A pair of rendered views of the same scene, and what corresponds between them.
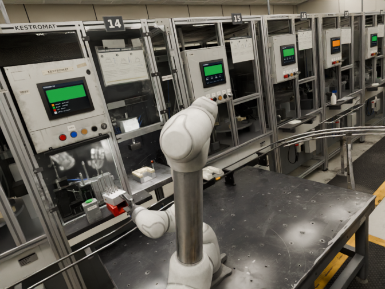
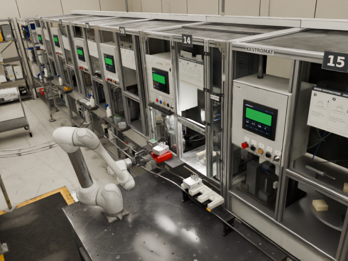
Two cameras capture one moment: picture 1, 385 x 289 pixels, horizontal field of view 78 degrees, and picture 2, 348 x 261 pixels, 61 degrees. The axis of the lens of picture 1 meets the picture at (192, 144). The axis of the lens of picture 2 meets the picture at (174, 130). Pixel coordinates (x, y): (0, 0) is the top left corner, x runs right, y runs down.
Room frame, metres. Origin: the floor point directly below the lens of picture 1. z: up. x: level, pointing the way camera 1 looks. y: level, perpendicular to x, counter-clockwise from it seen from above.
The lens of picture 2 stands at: (1.49, -1.92, 2.34)
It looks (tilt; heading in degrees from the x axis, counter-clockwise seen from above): 25 degrees down; 90
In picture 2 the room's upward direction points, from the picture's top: 4 degrees counter-clockwise
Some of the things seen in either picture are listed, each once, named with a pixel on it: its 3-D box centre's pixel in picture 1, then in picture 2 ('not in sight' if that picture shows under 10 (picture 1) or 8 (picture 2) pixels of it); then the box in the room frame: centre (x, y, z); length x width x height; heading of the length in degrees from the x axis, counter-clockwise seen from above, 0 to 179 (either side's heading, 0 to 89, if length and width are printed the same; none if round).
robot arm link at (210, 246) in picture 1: (200, 246); (111, 197); (0.95, 0.06, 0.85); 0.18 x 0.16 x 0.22; 161
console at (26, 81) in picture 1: (61, 104); (170, 80); (1.50, 0.73, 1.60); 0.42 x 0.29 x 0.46; 124
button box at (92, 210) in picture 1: (91, 209); (154, 145); (1.30, 0.67, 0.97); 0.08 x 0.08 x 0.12; 34
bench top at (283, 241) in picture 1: (233, 224); (158, 230); (1.33, -0.16, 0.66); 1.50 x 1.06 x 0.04; 124
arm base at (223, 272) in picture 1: (209, 266); (115, 211); (0.97, 0.04, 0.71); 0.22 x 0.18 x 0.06; 124
